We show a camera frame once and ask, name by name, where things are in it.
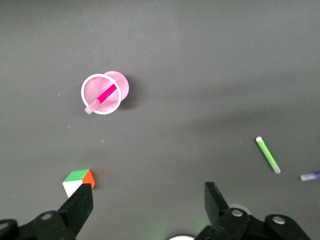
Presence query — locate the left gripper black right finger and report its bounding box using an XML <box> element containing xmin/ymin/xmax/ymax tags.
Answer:
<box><xmin>194</xmin><ymin>181</ymin><xmax>250</xmax><ymax>240</ymax></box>

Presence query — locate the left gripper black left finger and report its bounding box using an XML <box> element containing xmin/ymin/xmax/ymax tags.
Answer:
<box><xmin>34</xmin><ymin>183</ymin><xmax>94</xmax><ymax>240</ymax></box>

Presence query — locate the green marker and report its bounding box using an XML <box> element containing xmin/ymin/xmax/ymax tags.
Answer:
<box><xmin>255</xmin><ymin>135</ymin><xmax>282</xmax><ymax>175</ymax></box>

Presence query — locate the multicoloured puzzle cube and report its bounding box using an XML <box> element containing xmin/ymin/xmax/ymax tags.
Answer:
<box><xmin>62</xmin><ymin>168</ymin><xmax>96</xmax><ymax>199</ymax></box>

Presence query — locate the pink cup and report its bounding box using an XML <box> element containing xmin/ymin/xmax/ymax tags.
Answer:
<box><xmin>80</xmin><ymin>70</ymin><xmax>131</xmax><ymax>116</ymax></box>

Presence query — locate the pink marker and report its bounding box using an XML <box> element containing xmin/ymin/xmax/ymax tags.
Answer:
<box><xmin>83</xmin><ymin>83</ymin><xmax>118</xmax><ymax>115</ymax></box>

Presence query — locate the purple marker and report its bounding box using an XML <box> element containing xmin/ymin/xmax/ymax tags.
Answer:
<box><xmin>299</xmin><ymin>171</ymin><xmax>320</xmax><ymax>182</ymax></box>

